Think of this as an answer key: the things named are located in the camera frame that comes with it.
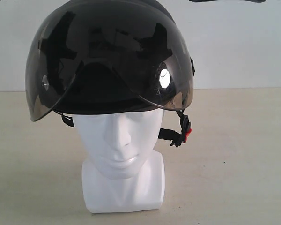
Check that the white mannequin head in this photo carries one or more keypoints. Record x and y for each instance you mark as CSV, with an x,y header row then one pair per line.
x,y
122,171

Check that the black helmet with tinted visor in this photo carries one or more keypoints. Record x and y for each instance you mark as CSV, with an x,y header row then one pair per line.
x,y
95,57

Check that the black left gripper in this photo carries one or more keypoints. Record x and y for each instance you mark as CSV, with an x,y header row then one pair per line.
x,y
254,1

